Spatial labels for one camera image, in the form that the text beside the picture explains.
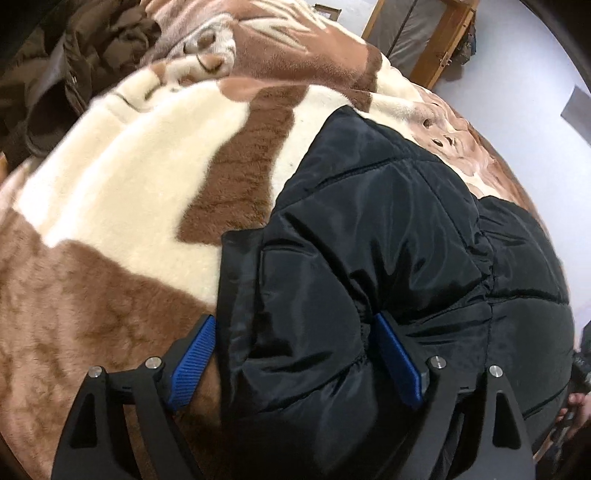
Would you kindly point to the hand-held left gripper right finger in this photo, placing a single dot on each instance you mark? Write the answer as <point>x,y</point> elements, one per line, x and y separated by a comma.
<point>399,360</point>

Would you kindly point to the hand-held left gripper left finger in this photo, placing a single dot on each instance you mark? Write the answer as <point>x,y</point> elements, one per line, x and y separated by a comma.
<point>194,360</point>

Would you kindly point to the dark navy puffer jacket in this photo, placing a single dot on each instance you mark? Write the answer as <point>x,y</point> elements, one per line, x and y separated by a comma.
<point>392,258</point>

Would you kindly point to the person's right hand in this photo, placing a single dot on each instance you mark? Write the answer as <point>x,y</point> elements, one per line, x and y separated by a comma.
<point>582,406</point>

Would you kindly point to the brown and cream fleece blanket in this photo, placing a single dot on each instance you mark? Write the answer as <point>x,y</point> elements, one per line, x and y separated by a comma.
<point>129,194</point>

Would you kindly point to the brown jacket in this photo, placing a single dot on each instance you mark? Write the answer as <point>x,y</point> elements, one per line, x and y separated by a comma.
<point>69,69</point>

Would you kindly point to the dark hanging bag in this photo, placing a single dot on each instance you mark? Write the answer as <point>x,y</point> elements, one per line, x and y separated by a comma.
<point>466,48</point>

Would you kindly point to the grey wall panel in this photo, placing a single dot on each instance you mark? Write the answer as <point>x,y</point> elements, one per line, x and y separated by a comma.
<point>577,108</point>

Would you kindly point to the wooden frame with grey panel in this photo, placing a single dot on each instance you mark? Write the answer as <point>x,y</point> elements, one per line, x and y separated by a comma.
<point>415,37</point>

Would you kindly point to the small picture frame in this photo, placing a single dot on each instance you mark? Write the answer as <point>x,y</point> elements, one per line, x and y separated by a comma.
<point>324,12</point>

